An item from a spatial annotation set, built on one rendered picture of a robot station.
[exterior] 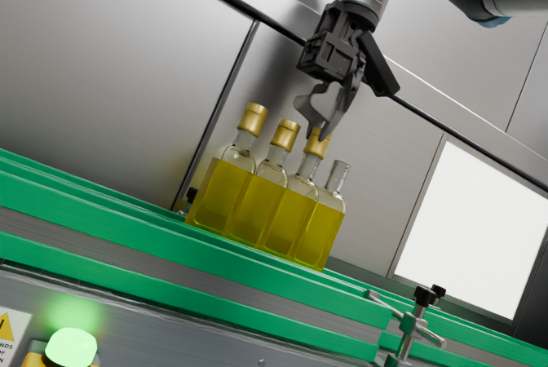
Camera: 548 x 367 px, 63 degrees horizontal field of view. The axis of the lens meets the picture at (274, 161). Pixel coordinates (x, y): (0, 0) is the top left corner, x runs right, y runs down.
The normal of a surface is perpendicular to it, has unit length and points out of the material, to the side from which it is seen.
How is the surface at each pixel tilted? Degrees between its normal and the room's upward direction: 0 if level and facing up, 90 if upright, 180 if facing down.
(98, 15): 90
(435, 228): 90
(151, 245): 90
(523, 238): 90
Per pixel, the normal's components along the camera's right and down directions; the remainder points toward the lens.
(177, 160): 0.39, 0.09
